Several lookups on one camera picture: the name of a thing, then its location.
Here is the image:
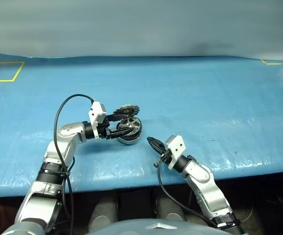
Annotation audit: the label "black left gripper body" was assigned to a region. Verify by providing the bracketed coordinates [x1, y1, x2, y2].
[98, 118, 112, 140]

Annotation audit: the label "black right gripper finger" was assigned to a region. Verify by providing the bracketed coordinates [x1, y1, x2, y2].
[147, 136, 166, 151]
[149, 141, 165, 157]

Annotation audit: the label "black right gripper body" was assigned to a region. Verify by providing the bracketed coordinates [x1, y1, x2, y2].
[153, 150, 173, 167]

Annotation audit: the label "silver motor housing copper windings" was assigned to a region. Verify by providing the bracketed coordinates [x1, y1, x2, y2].
[118, 127, 143, 145]

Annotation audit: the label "silver toothed motor lid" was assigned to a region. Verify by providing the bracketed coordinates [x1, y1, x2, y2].
[112, 104, 141, 118]

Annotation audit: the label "grey rounded robot leg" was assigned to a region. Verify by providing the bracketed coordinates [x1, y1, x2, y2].
[88, 195, 119, 232]
[155, 195, 187, 222]

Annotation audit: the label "blue plastic table cover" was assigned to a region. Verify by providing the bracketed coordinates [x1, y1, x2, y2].
[0, 50, 283, 198]

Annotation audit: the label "grey robot torso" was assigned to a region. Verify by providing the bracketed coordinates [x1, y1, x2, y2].
[86, 218, 232, 235]

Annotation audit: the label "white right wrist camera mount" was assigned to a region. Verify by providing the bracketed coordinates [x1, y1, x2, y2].
[164, 135, 187, 171]

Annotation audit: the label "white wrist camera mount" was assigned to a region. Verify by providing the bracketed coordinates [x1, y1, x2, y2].
[88, 101, 108, 141]
[164, 135, 187, 171]

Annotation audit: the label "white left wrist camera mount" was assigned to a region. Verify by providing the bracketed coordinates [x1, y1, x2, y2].
[88, 101, 108, 141]

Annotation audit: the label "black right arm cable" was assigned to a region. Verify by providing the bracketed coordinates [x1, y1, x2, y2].
[157, 160, 218, 228]

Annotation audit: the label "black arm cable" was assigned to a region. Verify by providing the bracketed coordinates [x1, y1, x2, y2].
[157, 160, 218, 228]
[54, 94, 95, 235]

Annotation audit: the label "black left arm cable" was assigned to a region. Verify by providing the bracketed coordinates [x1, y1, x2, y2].
[54, 94, 95, 235]

